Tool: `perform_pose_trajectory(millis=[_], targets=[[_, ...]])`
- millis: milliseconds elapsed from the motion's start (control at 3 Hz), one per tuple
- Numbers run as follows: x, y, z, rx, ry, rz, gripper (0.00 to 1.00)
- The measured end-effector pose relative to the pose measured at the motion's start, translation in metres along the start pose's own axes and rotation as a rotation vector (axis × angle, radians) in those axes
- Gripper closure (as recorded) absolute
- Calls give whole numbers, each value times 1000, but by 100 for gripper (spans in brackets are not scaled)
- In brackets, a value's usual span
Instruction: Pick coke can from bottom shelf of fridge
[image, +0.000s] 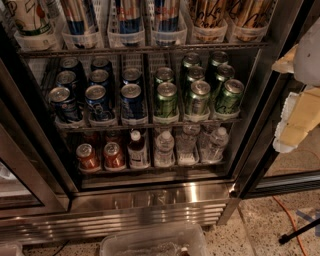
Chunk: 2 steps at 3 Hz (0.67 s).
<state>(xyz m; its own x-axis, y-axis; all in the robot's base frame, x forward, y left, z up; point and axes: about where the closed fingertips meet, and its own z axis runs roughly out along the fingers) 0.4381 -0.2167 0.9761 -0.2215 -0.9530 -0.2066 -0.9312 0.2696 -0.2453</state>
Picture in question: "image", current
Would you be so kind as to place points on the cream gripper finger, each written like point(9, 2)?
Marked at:
point(300, 114)
point(285, 63)

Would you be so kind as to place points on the red coke can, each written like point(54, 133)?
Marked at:
point(87, 157)
point(113, 157)

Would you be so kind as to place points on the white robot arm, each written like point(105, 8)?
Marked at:
point(307, 58)

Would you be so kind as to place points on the green can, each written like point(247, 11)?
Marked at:
point(197, 98)
point(229, 97)
point(223, 73)
point(166, 100)
point(163, 74)
point(195, 73)

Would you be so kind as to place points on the gold can right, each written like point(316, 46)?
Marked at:
point(249, 13)

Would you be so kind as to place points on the gold can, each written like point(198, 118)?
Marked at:
point(249, 13)
point(207, 14)

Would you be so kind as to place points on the green can front right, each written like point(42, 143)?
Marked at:
point(229, 97)

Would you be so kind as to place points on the green can front middle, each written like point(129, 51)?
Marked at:
point(197, 98)

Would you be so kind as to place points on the gold can left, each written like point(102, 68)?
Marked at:
point(207, 14)

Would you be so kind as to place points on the green can front left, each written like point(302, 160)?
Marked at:
point(166, 100)

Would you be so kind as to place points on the red bull can right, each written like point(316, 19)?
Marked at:
point(166, 15)

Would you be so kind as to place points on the red bull can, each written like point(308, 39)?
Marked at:
point(129, 15)
point(166, 15)
point(80, 16)

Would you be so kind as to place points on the blue pepsi can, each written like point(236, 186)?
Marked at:
point(100, 77)
point(69, 80)
point(65, 105)
point(132, 105)
point(132, 76)
point(98, 103)

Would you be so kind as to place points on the blue pepsi can front right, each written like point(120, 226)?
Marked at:
point(132, 105)

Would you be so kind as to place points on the red bull can middle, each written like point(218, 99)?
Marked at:
point(129, 15)

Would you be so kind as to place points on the stainless steel display fridge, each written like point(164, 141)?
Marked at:
point(50, 199)

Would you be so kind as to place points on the blue pepsi can front middle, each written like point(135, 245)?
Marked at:
point(98, 103)

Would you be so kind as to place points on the red bull can left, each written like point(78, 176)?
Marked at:
point(80, 16)

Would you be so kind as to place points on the blue pepsi can front left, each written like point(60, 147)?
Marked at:
point(65, 105)

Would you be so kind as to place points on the white patterned can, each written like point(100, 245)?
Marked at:
point(29, 17)

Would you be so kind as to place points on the clear water bottle right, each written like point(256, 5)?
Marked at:
point(213, 145)

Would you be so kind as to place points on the clear water bottle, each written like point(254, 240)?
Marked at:
point(213, 145)
point(164, 150)

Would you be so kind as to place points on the black tripod leg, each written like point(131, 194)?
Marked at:
point(287, 237)

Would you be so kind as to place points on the clear water bottle left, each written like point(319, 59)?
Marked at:
point(164, 150)

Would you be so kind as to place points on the brown drink bottle white cap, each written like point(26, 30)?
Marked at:
point(137, 151)

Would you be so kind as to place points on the clear plastic bin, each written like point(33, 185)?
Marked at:
point(163, 240)

